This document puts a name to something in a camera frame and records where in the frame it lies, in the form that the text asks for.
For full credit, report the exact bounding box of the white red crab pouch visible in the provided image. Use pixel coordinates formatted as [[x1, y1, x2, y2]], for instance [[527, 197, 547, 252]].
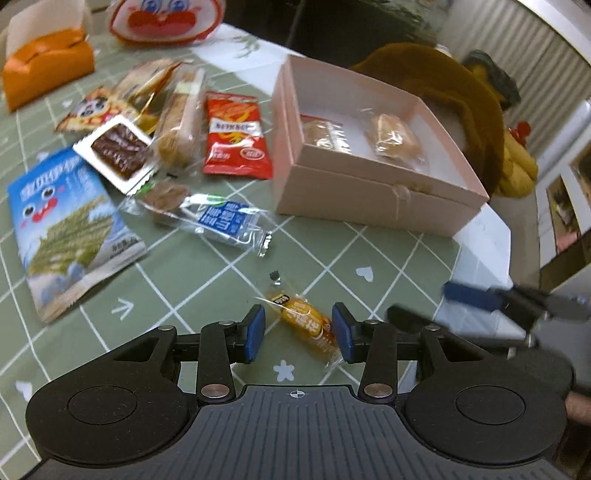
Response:
[[107, 0, 227, 46]]

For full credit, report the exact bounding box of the clear wrapped pastry packet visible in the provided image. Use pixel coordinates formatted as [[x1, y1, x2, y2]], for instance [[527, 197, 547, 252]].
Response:
[[362, 108, 428, 162]]

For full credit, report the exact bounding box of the blue seaweed snack packet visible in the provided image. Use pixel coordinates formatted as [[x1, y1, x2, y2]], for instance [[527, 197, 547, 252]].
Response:
[[7, 148, 148, 324]]

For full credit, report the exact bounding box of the clear wrapped biscuit packet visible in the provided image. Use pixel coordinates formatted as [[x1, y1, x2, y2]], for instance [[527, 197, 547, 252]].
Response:
[[300, 114, 354, 155]]

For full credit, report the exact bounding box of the long cracker packet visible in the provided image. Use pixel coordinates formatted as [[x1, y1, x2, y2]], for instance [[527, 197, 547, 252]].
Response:
[[152, 67, 207, 169]]

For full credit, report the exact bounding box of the red snack packet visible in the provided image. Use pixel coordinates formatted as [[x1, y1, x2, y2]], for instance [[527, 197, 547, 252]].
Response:
[[203, 91, 274, 180]]

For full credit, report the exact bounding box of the orange tissue box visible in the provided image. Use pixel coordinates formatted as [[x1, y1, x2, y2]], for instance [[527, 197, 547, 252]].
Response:
[[2, 0, 96, 114]]

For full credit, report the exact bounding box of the round rice cracker packet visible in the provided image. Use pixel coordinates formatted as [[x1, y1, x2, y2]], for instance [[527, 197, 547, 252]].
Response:
[[113, 59, 183, 132]]

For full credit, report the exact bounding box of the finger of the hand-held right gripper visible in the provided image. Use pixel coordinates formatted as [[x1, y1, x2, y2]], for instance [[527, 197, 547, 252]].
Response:
[[442, 281, 552, 330], [386, 305, 439, 334]]

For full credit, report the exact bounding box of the brown plush toy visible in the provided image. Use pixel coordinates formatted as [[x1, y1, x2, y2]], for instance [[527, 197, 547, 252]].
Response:
[[351, 42, 509, 195]]

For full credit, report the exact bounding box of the green checked tablecloth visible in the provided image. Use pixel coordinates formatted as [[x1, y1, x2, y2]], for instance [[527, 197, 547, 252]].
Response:
[[0, 9, 514, 407]]

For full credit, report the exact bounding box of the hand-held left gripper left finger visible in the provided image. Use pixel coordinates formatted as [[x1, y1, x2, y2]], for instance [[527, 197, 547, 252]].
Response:
[[111, 305, 267, 403]]

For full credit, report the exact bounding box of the yellow plush toy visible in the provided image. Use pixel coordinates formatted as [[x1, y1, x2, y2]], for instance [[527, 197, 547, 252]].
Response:
[[496, 121, 539, 200]]

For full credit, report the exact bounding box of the panda print snack packet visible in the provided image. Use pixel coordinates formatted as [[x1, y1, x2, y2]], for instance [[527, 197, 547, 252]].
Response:
[[54, 85, 139, 134]]

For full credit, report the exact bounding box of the dark grey plush toy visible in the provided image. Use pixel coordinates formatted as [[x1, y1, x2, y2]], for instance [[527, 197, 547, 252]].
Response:
[[462, 50, 523, 110]]

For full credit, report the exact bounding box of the pink cardboard box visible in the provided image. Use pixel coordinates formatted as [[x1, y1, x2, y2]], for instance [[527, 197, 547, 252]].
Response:
[[270, 54, 491, 238]]

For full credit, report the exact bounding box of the white shelf cabinet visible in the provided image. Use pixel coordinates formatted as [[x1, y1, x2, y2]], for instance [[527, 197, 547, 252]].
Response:
[[538, 143, 591, 280]]

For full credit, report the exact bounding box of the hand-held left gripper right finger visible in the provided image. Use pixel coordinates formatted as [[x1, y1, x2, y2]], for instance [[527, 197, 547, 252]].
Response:
[[331, 302, 485, 403]]

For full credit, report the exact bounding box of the dark jerky packet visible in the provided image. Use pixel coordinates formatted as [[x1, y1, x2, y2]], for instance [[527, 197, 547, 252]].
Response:
[[73, 115, 158, 195]]

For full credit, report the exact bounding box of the person's right forearm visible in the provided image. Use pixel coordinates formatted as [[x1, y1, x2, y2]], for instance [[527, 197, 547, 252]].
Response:
[[566, 391, 591, 422]]

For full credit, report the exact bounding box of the small orange candy packet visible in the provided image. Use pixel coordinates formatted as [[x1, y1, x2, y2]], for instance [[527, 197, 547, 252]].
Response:
[[259, 272, 345, 370]]

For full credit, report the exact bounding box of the white pleated curtain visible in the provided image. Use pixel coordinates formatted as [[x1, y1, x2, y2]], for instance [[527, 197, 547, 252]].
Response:
[[438, 0, 591, 139]]

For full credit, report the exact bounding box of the clear cake packet blue label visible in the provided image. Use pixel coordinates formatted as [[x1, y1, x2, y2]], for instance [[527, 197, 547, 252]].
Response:
[[121, 179, 274, 259]]

